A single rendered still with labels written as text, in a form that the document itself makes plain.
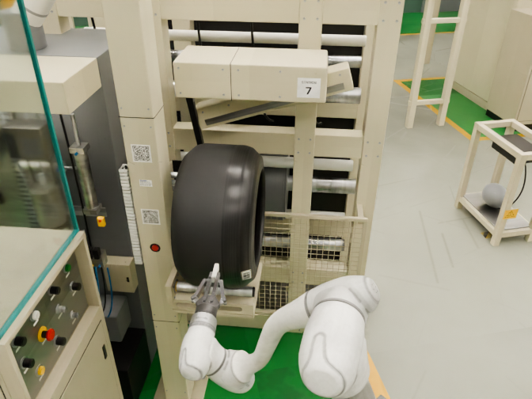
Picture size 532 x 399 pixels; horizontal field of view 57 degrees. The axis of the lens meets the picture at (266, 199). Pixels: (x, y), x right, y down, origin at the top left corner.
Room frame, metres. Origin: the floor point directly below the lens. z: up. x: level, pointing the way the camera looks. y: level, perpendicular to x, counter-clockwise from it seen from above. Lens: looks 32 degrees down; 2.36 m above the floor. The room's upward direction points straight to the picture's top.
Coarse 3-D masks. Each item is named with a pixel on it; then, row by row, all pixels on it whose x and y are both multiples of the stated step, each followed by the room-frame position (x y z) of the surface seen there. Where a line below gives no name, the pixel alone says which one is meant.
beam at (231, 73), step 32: (192, 64) 1.91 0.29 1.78; (224, 64) 1.90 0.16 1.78; (256, 64) 1.89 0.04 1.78; (288, 64) 1.89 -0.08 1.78; (320, 64) 1.89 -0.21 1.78; (192, 96) 1.91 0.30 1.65; (224, 96) 1.90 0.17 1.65; (256, 96) 1.89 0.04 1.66; (288, 96) 1.88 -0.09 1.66; (320, 96) 1.86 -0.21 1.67
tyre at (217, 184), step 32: (192, 160) 1.67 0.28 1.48; (224, 160) 1.67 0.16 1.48; (256, 160) 1.73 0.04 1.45; (192, 192) 1.54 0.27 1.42; (224, 192) 1.53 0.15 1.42; (256, 192) 1.61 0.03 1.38; (192, 224) 1.47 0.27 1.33; (224, 224) 1.46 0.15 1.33; (256, 224) 1.90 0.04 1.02; (192, 256) 1.43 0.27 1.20; (224, 256) 1.42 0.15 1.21; (256, 256) 1.71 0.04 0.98
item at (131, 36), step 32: (128, 0) 1.67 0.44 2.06; (128, 32) 1.67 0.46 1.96; (128, 64) 1.67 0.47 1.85; (128, 96) 1.67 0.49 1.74; (160, 96) 1.76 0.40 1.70; (128, 128) 1.67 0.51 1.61; (160, 128) 1.72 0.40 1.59; (128, 160) 1.67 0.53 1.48; (160, 160) 1.68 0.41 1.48; (160, 192) 1.66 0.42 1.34; (160, 256) 1.67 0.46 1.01; (160, 288) 1.67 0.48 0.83; (160, 320) 1.67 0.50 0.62; (160, 352) 1.67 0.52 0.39; (192, 384) 1.76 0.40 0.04
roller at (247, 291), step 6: (180, 282) 1.61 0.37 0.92; (186, 282) 1.61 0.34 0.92; (180, 288) 1.58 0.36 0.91; (186, 288) 1.58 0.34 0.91; (192, 288) 1.58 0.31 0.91; (204, 288) 1.58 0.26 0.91; (228, 288) 1.57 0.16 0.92; (240, 288) 1.57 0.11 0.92; (246, 288) 1.57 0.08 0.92; (252, 288) 1.57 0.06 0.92; (228, 294) 1.56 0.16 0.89; (234, 294) 1.56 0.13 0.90; (240, 294) 1.56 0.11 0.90; (246, 294) 1.55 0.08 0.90; (252, 294) 1.55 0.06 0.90
